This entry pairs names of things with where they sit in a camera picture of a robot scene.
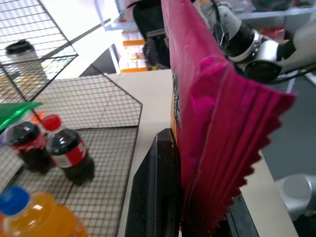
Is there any pink snack bag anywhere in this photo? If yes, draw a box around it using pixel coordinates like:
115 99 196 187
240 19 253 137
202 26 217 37
160 0 297 236

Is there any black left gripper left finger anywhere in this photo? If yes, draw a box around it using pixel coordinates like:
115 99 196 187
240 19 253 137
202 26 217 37
124 128 185 237

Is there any silver robot body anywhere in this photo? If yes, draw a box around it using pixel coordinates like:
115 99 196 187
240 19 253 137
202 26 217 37
276 173 316 222

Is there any white cup black lid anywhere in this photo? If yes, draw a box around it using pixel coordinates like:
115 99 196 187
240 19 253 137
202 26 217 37
4 39 39 75

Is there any black office chair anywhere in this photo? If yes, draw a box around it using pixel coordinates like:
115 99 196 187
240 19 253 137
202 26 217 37
132 0 171 70

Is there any orange and white shelf unit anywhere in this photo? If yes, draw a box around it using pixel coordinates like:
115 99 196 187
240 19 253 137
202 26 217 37
119 29 149 73

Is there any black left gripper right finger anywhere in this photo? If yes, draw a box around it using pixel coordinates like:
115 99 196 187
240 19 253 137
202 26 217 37
219 194 260 237

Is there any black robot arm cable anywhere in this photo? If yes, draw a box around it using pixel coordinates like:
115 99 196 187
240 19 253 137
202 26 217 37
276 62 316 82

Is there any cola bottle red cap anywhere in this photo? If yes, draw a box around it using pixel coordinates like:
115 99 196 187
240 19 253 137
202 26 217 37
40 114 96 186

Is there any cola bottle black cap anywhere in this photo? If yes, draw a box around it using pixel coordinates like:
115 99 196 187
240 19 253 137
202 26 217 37
3 120 54 174

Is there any green snack bag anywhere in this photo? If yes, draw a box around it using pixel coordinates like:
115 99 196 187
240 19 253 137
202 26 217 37
0 101 43 132

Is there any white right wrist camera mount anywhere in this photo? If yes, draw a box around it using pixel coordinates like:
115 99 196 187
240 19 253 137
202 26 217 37
216 4 242 38

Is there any orange soda bottle blue cap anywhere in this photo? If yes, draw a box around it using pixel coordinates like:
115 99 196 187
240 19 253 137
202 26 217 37
0 185 89 237

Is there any black wire rack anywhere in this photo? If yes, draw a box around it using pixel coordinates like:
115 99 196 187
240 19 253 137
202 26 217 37
0 0 144 237

